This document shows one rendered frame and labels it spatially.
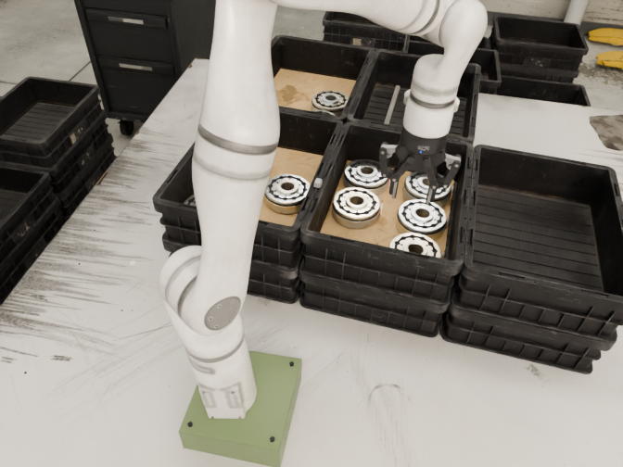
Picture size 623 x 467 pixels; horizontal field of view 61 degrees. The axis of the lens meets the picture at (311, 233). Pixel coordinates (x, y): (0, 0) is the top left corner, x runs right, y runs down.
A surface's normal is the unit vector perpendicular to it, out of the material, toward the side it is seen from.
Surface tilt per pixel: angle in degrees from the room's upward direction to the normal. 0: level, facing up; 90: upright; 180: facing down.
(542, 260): 0
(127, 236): 0
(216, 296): 81
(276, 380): 4
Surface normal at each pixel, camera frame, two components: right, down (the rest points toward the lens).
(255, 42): 0.66, 0.10
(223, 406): -0.03, 0.70
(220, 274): 0.45, 0.48
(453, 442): 0.03, -0.72
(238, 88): 0.25, 0.03
